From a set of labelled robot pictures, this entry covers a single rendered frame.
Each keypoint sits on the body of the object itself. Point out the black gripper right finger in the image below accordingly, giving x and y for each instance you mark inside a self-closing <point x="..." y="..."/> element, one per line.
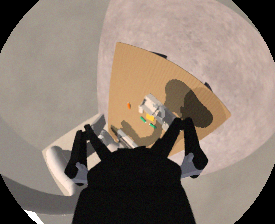
<point x="194" y="161"/>

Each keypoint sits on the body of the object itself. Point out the yellow square pad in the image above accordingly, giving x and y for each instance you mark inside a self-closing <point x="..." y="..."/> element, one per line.
<point x="150" y="117"/>

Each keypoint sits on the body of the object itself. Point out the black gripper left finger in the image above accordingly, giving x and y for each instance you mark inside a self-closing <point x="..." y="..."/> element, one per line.
<point x="76" y="168"/>

